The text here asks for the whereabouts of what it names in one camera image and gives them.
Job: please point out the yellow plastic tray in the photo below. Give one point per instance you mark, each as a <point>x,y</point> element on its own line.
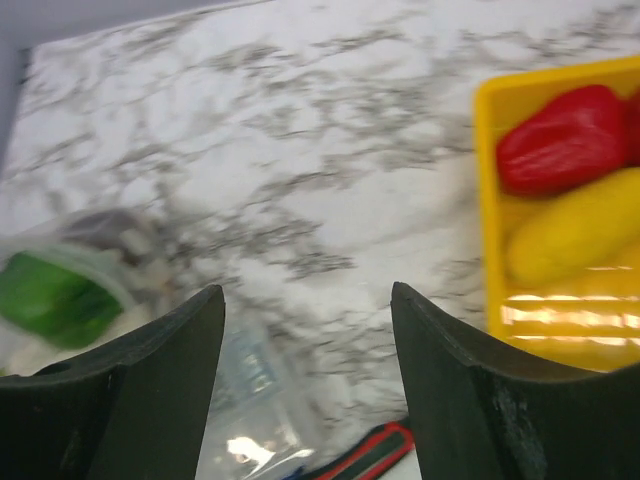
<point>590,319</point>

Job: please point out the green bell pepper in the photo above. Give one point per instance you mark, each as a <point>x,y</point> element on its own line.
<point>47,300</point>

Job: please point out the yellow lemon toy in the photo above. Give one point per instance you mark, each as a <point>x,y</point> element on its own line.
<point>577,230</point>

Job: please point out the red bell pepper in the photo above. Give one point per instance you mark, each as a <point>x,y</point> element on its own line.
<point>578,137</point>

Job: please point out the red tomato toy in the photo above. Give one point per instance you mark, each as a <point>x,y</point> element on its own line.
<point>632,124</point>

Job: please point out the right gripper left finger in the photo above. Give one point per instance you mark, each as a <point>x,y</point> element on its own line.
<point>133,408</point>

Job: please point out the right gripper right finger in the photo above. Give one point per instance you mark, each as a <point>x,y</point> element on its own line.
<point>482,409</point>

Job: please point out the clear zip top bag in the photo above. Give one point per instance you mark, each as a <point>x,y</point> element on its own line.
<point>118,249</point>

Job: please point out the red black utility knife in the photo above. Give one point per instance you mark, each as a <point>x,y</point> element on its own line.
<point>371,457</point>

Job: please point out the white cauliflower toy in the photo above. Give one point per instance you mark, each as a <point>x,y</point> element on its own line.
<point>26,354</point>

